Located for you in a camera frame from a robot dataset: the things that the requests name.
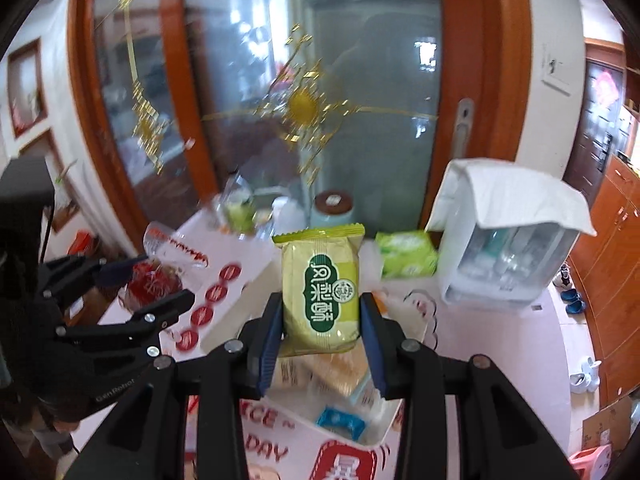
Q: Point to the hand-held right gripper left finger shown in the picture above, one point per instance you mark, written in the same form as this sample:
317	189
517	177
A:
270	345

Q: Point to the orange packet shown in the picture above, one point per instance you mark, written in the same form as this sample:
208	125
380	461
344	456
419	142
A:
82	242

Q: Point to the blue slippers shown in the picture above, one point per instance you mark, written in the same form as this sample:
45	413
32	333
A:
572	302

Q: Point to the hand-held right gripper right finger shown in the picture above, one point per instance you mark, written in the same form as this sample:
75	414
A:
372	350

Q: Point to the clear red printed snack packet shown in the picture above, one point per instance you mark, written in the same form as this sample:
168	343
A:
160	285

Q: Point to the pink plastic stool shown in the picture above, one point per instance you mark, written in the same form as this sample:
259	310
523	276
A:
592	460

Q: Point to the wooden picture frame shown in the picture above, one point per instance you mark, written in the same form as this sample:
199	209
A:
27	90
50	160

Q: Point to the yellow green snack packet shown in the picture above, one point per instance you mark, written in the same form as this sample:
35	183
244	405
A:
320	270

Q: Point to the white slippers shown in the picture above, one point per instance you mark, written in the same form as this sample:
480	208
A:
585	375

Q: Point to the white wall switch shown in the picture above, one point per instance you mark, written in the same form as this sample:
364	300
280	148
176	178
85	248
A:
557	70

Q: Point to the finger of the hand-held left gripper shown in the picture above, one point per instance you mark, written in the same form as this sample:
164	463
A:
120	270
170	307

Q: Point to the green tissue pack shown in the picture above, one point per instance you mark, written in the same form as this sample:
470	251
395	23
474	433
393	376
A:
405	255

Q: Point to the beige snack packet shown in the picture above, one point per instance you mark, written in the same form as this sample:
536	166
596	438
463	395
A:
330	370

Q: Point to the white countertop appliance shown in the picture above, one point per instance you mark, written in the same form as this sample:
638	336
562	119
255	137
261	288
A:
500	270

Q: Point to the white cloth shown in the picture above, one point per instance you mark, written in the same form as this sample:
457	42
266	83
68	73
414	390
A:
520	190

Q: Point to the glass door with gold ornament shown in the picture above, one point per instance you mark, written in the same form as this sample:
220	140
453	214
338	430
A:
380	60
125	60

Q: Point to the wooden cabinet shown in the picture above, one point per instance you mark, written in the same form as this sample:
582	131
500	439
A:
615	240

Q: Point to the cardboard box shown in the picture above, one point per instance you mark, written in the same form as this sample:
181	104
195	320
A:
605	425

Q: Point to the white plastic tray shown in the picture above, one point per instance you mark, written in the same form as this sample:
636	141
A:
225	330

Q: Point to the blue foil snack packet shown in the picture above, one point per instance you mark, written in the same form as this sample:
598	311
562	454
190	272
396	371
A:
342	422

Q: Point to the teal canister with brown lid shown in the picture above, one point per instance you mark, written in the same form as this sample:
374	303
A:
332	215

